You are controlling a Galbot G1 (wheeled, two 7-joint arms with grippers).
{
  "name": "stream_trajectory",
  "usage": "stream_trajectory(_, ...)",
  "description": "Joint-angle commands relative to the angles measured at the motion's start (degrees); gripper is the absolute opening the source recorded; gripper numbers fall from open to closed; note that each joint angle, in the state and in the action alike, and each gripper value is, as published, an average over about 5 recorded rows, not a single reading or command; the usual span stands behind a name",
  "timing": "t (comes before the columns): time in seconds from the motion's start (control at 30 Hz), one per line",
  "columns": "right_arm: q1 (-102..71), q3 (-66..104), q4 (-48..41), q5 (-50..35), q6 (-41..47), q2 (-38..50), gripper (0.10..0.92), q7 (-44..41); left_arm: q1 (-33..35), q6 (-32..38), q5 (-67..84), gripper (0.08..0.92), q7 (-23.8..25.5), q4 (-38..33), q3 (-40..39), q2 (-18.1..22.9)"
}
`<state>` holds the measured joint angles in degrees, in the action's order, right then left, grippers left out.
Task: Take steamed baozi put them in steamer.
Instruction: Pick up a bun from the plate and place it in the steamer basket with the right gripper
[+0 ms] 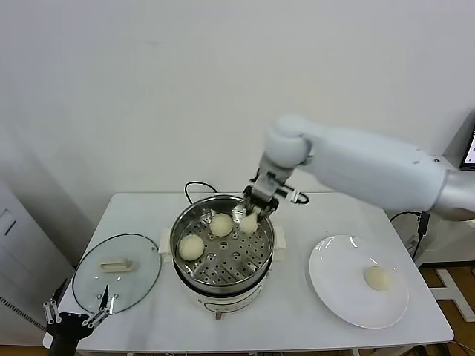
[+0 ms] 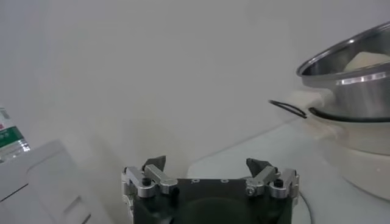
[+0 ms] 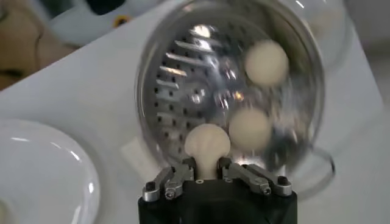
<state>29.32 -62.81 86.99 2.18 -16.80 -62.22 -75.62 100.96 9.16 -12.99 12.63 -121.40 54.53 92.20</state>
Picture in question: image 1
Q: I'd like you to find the steel steamer pot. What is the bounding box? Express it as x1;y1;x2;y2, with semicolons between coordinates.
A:
158;224;287;322

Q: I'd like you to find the stainless steel steamer basket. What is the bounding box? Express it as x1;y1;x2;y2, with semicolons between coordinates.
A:
169;195;275;294

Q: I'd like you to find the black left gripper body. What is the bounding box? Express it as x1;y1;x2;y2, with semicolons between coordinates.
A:
47;312;92;337

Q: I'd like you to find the white side desk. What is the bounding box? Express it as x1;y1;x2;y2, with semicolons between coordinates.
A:
430;154;475;323

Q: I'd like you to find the white cabinet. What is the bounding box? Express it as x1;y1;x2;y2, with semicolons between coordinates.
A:
0;177;77;348

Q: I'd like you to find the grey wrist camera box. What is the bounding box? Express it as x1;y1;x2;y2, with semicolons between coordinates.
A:
249;168;285;201

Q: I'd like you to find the white round plate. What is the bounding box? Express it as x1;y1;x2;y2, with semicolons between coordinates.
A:
308;234;410;329

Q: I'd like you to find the black cooker power cable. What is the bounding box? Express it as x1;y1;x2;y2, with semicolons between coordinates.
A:
184;180;219;205

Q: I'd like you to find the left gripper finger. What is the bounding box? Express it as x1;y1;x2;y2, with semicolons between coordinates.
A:
82;284;112;329
42;277;70;324

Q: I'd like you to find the black laptop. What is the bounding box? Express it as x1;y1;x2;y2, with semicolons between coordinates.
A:
459;111;475;171

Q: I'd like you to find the glass lid with beige handle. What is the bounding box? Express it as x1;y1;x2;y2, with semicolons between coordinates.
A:
72;232;163;315

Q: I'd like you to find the white steamed baozi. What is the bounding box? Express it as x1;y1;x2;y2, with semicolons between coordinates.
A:
178;234;206;262
238;211;260;234
209;213;234;237
362;266;394;291

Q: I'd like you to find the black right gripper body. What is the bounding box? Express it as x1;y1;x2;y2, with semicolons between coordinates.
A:
243;186;280;220

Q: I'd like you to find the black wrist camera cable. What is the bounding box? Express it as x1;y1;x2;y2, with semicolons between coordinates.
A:
278;187;309;205

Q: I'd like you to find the black laptop charger cable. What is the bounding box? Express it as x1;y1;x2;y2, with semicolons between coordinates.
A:
389;210;431;260

